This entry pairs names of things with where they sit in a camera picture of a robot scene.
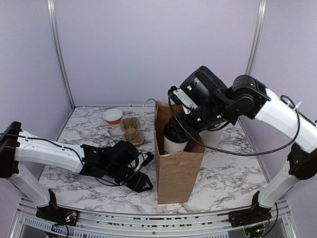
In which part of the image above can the aluminium frame post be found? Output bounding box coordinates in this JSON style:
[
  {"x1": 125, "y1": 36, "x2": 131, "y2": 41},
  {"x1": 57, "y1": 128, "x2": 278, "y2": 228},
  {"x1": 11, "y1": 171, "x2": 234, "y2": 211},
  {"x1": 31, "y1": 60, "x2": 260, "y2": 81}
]
[
  {"x1": 245, "y1": 0, "x2": 267, "y2": 75},
  {"x1": 47, "y1": 0, "x2": 75, "y2": 111}
]

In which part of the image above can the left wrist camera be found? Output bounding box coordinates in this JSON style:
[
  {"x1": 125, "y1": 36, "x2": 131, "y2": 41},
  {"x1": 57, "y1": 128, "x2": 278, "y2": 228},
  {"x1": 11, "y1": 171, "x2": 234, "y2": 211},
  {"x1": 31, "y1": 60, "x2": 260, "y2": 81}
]
[{"x1": 101, "y1": 140, "x2": 154, "y2": 172}]

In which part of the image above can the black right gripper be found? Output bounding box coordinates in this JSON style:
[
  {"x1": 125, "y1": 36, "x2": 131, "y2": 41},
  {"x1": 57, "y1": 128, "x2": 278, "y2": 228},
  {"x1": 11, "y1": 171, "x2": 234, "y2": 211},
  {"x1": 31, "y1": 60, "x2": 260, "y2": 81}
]
[{"x1": 167, "y1": 99, "x2": 235, "y2": 141}]

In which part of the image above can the red paper bowl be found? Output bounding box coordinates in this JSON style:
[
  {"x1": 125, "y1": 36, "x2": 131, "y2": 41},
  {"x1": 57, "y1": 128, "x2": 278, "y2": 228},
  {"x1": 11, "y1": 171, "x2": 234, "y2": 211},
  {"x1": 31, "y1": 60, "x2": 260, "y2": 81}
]
[{"x1": 103, "y1": 108, "x2": 123, "y2": 125}]

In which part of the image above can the brown paper takeout bag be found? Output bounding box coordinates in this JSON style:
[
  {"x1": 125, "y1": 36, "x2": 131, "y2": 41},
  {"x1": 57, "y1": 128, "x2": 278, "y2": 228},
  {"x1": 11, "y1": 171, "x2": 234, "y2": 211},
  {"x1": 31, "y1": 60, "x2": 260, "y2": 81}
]
[{"x1": 153, "y1": 101, "x2": 205, "y2": 205}]

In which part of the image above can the aluminium front rail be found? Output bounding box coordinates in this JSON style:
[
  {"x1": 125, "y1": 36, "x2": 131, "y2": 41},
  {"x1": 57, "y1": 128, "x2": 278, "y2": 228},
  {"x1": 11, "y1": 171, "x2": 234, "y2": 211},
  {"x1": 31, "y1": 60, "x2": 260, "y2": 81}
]
[{"x1": 9, "y1": 197, "x2": 298, "y2": 238}]

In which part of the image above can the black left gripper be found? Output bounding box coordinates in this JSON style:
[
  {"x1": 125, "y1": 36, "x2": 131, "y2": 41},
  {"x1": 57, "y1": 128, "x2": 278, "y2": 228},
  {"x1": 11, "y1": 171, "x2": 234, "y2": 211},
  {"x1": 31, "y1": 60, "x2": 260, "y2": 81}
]
[{"x1": 106, "y1": 163, "x2": 154, "y2": 193}]

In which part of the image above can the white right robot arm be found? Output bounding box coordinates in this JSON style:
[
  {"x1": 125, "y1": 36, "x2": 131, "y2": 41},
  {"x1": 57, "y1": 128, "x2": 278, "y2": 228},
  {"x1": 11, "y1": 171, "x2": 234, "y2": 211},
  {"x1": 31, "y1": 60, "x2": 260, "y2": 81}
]
[{"x1": 163, "y1": 72, "x2": 317, "y2": 222}]

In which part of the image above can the black plastic cup lid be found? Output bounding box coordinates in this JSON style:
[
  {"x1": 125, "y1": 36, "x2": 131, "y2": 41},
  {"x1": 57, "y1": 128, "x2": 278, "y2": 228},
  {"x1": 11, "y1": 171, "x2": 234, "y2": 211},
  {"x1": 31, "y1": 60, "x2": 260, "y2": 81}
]
[{"x1": 163, "y1": 123, "x2": 189, "y2": 143}]

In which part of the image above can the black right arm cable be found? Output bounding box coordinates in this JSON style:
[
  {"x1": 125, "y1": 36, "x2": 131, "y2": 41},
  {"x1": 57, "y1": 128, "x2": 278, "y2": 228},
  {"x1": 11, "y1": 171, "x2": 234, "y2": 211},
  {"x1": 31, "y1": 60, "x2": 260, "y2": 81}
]
[{"x1": 167, "y1": 94, "x2": 302, "y2": 156}]

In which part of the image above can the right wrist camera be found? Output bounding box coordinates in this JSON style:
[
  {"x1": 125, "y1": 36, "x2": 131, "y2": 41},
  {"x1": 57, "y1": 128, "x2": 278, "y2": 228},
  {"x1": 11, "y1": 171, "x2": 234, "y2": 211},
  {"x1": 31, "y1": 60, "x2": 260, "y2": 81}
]
[{"x1": 168, "y1": 66, "x2": 231, "y2": 114}]

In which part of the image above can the white paper coffee cup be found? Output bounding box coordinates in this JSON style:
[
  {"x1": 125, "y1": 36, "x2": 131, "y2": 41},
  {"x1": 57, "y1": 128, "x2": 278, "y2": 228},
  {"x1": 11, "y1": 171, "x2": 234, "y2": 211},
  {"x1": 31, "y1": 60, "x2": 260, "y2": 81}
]
[{"x1": 164, "y1": 137, "x2": 187, "y2": 154}]

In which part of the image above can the brown cardboard cup carrier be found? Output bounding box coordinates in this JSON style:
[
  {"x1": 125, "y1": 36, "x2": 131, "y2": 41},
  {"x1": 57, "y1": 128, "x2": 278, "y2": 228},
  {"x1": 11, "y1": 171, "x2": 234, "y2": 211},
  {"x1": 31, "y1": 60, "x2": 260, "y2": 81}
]
[{"x1": 120, "y1": 118, "x2": 145, "y2": 147}]

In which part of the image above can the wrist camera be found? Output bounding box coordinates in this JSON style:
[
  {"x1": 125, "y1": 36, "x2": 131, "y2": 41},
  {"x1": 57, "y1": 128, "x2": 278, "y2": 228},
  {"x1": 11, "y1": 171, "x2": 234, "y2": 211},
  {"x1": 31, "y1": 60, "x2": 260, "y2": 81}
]
[
  {"x1": 168, "y1": 66, "x2": 231, "y2": 114},
  {"x1": 101, "y1": 140, "x2": 154, "y2": 172}
]

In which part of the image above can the left aluminium frame post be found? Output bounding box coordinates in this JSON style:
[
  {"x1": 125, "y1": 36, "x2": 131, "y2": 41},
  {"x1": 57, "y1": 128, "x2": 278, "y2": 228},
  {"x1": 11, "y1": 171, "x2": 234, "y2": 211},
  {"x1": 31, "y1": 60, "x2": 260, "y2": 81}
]
[{"x1": 47, "y1": 0, "x2": 75, "y2": 111}]

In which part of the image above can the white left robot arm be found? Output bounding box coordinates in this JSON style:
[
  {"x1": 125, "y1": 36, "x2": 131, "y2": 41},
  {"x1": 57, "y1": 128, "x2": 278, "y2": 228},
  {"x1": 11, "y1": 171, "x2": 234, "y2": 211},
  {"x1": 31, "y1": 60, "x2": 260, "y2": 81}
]
[{"x1": 0, "y1": 121, "x2": 154, "y2": 221}]

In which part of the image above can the white ribbed holder cup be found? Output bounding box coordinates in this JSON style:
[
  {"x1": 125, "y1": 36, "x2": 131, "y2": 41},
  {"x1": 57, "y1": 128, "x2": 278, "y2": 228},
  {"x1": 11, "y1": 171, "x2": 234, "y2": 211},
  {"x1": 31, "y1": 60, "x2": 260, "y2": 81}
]
[{"x1": 200, "y1": 129, "x2": 222, "y2": 148}]

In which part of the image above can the right aluminium frame post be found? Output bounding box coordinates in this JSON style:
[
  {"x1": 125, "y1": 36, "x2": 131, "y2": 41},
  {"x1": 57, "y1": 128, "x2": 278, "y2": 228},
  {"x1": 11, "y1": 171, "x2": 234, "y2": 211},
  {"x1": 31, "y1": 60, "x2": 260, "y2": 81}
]
[{"x1": 245, "y1": 0, "x2": 267, "y2": 75}]

